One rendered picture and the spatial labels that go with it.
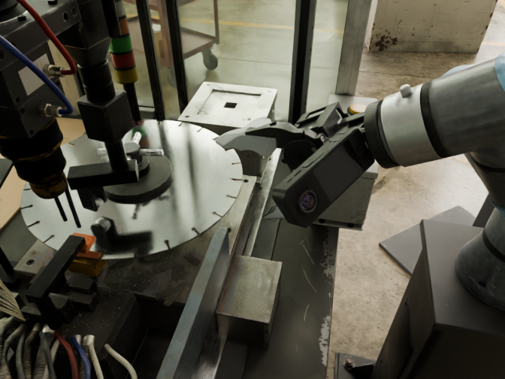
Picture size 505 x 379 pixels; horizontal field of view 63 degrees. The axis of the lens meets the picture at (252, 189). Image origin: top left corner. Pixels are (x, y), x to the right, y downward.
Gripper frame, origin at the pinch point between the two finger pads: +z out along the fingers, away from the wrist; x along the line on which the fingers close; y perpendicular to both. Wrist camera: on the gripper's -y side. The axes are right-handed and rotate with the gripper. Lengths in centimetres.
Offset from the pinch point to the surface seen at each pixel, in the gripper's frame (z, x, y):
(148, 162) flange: 15.5, 6.7, 1.6
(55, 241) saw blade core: 19.3, 6.2, -15.2
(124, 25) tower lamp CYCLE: 25.8, 26.4, 23.4
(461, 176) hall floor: 18, -109, 162
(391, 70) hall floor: 68, -76, 275
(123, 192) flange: 16.6, 5.6, -4.3
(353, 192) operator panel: -0.3, -19.7, 23.7
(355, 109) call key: 0.9, -11.2, 42.8
